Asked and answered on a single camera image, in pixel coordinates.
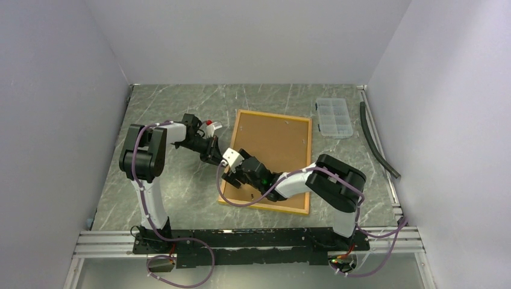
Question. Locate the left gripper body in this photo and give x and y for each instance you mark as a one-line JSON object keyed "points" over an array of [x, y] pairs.
{"points": [[199, 144]]}

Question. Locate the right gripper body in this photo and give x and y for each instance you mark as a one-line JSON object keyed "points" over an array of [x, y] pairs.
{"points": [[244, 179]]}

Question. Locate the brown backing board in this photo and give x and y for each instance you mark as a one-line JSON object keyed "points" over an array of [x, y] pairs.
{"points": [[275, 147]]}

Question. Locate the yellow picture frame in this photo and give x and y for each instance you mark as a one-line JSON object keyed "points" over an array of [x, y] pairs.
{"points": [[263, 207]]}

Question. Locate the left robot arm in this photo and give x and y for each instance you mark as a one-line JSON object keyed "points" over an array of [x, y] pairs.
{"points": [[143, 156]]}

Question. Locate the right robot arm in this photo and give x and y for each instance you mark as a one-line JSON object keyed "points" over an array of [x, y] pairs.
{"points": [[334, 181]]}

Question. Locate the clear plastic organizer box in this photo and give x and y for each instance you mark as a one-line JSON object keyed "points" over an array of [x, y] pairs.
{"points": [[334, 119]]}

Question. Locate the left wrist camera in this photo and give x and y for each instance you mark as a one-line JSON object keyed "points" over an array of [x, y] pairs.
{"points": [[211, 127]]}

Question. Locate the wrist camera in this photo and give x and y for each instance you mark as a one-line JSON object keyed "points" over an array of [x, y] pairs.
{"points": [[211, 127], [233, 158]]}

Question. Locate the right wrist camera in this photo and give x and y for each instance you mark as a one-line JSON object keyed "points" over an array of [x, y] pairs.
{"points": [[233, 158]]}

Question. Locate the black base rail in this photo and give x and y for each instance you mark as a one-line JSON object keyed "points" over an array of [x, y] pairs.
{"points": [[202, 247]]}

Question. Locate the aluminium extrusion frame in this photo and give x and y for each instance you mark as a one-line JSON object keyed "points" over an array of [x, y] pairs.
{"points": [[119, 244]]}

